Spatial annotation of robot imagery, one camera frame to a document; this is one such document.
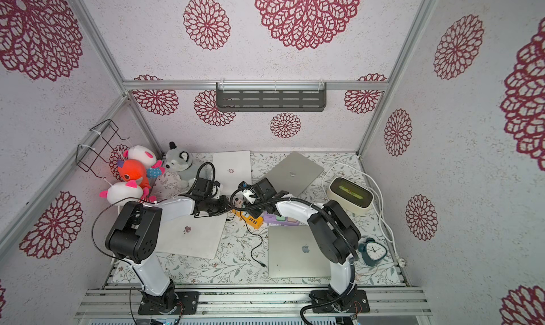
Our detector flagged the silver laptop rear right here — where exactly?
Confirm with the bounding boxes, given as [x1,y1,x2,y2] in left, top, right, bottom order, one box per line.
[265,151,324,197]

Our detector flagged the white laptop with red logo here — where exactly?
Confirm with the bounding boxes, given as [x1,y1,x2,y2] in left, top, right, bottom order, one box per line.
[212,151,252,197]

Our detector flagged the grey metal wall shelf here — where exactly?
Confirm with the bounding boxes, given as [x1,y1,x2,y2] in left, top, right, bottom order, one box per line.
[216,82,327,112]

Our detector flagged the black wire wall basket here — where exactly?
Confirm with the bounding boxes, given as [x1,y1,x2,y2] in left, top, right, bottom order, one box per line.
[75,119,129,180]

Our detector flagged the white plush striped legs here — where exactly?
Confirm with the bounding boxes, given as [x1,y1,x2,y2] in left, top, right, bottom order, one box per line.
[99,180,157,207]

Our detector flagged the cream box with green display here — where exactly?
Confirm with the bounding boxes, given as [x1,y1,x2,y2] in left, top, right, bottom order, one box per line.
[326,177,375,215]

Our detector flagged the white pink plush upper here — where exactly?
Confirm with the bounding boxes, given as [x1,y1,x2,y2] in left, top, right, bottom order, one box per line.
[123,146,163,169]

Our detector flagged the grey husky plush toy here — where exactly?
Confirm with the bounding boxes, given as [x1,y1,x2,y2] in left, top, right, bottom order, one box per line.
[163,142,212,188]

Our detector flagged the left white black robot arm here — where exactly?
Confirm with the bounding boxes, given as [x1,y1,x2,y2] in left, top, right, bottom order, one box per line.
[100,180,230,315]

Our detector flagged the white laptop front left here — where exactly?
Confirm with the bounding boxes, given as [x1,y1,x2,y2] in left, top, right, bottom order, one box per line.
[155,214,227,259]

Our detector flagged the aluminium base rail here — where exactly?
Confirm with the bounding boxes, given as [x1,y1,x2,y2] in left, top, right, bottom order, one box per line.
[74,285,435,324]

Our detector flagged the black charger cable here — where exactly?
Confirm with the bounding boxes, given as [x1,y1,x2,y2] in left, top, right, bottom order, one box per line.
[229,197,268,269]

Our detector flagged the orange power strip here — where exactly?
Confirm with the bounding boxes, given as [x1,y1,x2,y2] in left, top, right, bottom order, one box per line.
[232,210,264,229]

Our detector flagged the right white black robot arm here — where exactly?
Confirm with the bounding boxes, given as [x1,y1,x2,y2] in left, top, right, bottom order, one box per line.
[229,178,370,324]

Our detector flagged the teal alarm clock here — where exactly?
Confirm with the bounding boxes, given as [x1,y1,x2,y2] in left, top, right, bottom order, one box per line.
[358,237,388,267]

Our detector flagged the silver apple laptop front right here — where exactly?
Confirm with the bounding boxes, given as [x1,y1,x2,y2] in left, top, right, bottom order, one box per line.
[268,226,331,278]

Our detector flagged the teal charger plug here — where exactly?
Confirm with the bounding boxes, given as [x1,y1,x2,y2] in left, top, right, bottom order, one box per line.
[242,190,256,204]

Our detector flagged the purple power strip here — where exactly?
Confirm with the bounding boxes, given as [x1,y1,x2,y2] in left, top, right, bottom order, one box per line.
[261,213,299,226]

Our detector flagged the white power cable right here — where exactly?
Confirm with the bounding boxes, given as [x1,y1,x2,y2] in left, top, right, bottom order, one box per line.
[320,162,406,268]

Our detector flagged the red fox plush toy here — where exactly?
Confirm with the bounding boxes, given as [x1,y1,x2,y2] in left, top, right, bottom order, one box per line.
[117,159,150,188]

